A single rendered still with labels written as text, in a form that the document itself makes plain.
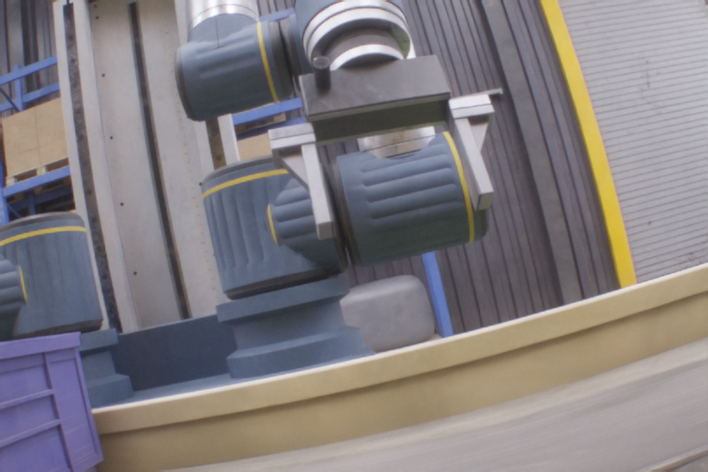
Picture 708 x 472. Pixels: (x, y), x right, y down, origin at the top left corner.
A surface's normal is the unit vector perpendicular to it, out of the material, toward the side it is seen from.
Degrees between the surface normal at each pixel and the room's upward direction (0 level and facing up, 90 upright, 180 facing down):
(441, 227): 131
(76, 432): 92
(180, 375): 90
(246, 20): 74
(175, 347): 90
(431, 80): 66
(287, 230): 100
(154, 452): 88
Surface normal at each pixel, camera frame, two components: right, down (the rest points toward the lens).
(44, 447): 0.98, -0.20
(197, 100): 0.16, 0.62
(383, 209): 0.04, 0.13
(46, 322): 0.22, -0.13
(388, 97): 0.00, -0.49
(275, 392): -0.04, -0.07
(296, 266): 0.49, -0.18
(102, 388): 0.78, -0.23
